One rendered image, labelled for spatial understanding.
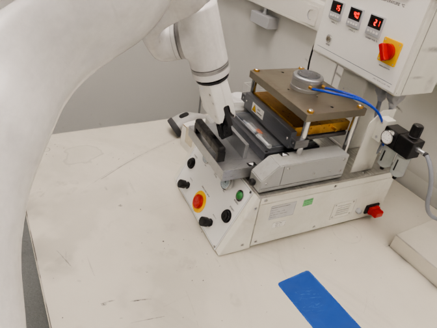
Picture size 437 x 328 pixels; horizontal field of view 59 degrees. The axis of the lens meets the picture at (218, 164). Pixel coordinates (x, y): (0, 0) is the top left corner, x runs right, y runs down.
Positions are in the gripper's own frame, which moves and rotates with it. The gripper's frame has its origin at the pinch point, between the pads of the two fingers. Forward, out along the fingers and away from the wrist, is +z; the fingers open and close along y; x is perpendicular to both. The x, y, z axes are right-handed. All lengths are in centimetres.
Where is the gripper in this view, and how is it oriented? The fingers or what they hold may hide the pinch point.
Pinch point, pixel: (224, 129)
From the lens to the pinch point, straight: 95.4
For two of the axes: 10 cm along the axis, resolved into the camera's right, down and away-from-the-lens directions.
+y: 4.1, 5.5, -7.3
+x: 8.9, -4.1, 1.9
